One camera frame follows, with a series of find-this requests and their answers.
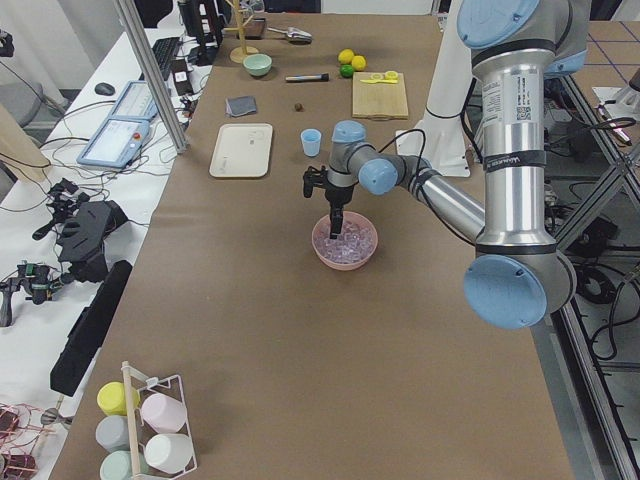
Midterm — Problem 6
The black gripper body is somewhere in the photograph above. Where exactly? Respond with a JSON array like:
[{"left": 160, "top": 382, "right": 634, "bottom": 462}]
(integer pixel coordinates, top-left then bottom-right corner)
[{"left": 325, "top": 181, "right": 354, "bottom": 209}]

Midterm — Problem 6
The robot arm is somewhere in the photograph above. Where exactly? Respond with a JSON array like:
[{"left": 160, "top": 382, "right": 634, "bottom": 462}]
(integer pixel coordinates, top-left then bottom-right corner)
[{"left": 303, "top": 1, "right": 591, "bottom": 329}]

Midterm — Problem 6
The pink bowl of ice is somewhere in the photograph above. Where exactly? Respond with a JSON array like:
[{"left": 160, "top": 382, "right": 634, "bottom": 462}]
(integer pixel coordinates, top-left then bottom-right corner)
[{"left": 311, "top": 211, "right": 378, "bottom": 271}]

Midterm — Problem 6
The light blue cup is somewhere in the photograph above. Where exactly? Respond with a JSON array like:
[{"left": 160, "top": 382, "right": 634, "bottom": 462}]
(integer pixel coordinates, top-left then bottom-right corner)
[{"left": 300, "top": 128, "right": 322, "bottom": 157}]

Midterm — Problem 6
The steel ice scoop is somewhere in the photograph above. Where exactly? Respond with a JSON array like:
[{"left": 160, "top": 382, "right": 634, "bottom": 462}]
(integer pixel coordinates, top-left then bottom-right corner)
[{"left": 267, "top": 27, "right": 313, "bottom": 44}]

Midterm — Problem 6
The wooden cup tree stand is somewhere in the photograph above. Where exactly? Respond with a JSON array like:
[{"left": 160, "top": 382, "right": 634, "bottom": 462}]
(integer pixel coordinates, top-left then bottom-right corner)
[{"left": 225, "top": 0, "right": 259, "bottom": 64}]

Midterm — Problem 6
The pink cup in rack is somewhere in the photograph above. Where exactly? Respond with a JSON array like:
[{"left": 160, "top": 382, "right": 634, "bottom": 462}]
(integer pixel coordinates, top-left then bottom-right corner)
[{"left": 140, "top": 393, "right": 187, "bottom": 433}]

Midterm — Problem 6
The white cup rack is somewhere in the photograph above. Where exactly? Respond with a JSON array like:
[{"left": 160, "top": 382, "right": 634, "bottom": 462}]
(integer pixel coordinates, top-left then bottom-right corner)
[{"left": 121, "top": 361, "right": 199, "bottom": 479}]

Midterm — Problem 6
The yellow cup in rack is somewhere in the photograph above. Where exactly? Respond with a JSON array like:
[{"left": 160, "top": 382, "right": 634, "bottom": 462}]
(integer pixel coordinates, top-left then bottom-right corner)
[{"left": 96, "top": 381, "right": 127, "bottom": 416}]

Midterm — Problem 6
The white cup in rack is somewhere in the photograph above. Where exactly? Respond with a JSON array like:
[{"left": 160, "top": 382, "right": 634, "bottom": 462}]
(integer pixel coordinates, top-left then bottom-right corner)
[{"left": 144, "top": 433, "right": 193, "bottom": 474}]

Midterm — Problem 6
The grey cup in rack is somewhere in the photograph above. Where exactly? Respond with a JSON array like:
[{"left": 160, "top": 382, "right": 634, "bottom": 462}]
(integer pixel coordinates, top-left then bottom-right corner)
[{"left": 95, "top": 415, "right": 130, "bottom": 453}]

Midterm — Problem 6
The mint cup in rack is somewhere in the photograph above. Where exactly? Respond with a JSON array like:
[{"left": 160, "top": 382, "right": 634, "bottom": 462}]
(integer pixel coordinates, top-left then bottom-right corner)
[{"left": 99, "top": 450, "right": 133, "bottom": 480}]

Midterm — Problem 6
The wooden cutting board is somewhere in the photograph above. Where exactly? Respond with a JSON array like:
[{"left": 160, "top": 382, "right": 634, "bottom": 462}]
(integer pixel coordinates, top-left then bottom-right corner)
[{"left": 352, "top": 72, "right": 409, "bottom": 120}]

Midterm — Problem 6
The cream rabbit tray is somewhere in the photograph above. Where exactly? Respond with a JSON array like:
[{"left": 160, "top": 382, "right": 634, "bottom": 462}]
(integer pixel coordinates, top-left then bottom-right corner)
[{"left": 209, "top": 123, "right": 273, "bottom": 178}]

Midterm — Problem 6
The steel muddler black tip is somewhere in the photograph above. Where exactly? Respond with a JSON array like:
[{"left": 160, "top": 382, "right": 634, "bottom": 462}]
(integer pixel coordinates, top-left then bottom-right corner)
[{"left": 285, "top": 73, "right": 330, "bottom": 83}]

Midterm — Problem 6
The green lime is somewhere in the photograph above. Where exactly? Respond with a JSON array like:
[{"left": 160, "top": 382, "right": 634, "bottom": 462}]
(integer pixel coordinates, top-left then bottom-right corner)
[{"left": 339, "top": 64, "right": 354, "bottom": 78}]

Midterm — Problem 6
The yellow lemon lower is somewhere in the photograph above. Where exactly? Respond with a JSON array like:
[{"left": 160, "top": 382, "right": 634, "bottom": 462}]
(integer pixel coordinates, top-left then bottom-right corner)
[{"left": 350, "top": 55, "right": 367, "bottom": 72}]

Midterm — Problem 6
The yellow lemon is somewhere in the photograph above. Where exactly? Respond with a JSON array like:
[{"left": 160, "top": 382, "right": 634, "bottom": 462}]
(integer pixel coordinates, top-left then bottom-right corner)
[
  {"left": 350, "top": 55, "right": 367, "bottom": 72},
  {"left": 338, "top": 49, "right": 355, "bottom": 65}
]

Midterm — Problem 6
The grey folded cloth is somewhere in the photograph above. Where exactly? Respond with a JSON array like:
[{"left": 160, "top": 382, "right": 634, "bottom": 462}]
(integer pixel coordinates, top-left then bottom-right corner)
[{"left": 225, "top": 96, "right": 258, "bottom": 118}]

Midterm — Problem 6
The yellow lemon upper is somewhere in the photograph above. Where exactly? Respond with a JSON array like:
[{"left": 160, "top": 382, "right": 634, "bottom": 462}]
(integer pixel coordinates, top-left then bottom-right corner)
[{"left": 338, "top": 49, "right": 355, "bottom": 65}]

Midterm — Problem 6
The mint green bowl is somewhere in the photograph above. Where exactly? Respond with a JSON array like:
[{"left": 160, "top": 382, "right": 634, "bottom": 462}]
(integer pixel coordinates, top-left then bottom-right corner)
[{"left": 243, "top": 53, "right": 273, "bottom": 78}]

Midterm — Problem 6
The black monitor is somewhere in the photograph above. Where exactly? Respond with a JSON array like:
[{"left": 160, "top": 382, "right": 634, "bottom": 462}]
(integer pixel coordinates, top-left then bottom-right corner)
[{"left": 177, "top": 0, "right": 223, "bottom": 66}]

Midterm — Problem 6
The upper teach pendant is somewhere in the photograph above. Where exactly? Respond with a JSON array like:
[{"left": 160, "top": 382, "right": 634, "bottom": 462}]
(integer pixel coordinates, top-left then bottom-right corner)
[{"left": 110, "top": 80, "right": 158, "bottom": 121}]

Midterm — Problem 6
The teach pendant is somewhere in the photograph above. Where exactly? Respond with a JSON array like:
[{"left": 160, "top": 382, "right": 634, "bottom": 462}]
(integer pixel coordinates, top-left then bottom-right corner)
[
  {"left": 110, "top": 80, "right": 158, "bottom": 121},
  {"left": 77, "top": 117, "right": 150, "bottom": 170}
]

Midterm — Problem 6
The lower teach pendant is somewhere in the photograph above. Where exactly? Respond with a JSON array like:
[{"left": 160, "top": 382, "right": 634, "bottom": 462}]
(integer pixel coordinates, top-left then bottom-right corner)
[{"left": 77, "top": 117, "right": 150, "bottom": 170}]

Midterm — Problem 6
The black keyboard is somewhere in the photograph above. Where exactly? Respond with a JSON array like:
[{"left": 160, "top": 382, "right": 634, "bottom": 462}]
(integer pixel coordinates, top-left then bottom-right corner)
[{"left": 152, "top": 37, "right": 181, "bottom": 81}]

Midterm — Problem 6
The computer mouse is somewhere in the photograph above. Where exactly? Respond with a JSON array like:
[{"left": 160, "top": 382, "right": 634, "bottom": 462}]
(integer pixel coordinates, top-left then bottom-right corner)
[{"left": 94, "top": 82, "right": 116, "bottom": 96}]

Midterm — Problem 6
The black speaker bar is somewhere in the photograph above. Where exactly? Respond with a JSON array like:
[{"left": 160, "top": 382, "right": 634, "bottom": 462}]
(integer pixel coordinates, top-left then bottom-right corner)
[{"left": 50, "top": 260, "right": 132, "bottom": 397}]

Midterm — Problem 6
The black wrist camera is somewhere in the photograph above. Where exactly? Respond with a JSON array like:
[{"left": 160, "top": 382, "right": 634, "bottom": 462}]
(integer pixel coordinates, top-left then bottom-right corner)
[{"left": 303, "top": 166, "right": 328, "bottom": 198}]

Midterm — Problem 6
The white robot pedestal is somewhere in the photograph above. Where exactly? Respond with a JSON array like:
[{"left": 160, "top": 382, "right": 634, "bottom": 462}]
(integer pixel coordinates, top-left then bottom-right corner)
[{"left": 396, "top": 0, "right": 473, "bottom": 177}]

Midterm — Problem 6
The aluminium frame post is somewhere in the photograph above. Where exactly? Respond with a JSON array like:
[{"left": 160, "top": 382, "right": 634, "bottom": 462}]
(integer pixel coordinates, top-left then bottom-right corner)
[{"left": 113, "top": 0, "right": 188, "bottom": 155}]

